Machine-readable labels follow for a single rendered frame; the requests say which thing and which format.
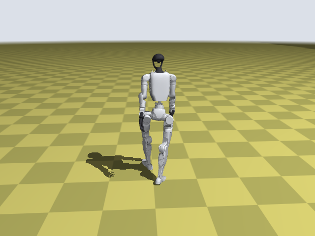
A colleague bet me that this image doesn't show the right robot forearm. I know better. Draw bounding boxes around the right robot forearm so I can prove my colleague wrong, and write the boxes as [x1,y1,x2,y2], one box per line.
[169,94,176,112]

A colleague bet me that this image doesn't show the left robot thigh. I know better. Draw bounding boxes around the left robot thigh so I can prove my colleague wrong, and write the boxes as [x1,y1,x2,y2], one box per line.
[141,111,153,145]

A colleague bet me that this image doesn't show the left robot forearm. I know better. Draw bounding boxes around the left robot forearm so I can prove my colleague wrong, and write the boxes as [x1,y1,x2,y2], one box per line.
[138,93,146,117]

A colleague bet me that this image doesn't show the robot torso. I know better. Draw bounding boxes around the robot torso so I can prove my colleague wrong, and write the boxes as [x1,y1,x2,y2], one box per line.
[149,71,170,121]

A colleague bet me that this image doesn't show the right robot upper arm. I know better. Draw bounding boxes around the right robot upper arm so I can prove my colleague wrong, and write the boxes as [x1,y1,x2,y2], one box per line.
[168,74,177,98]

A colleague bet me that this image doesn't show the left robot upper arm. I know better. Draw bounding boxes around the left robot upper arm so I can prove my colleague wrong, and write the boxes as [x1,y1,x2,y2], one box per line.
[141,74,151,100]

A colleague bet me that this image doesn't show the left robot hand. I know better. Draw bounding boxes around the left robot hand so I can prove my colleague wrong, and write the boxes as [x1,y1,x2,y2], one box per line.
[139,112,145,132]

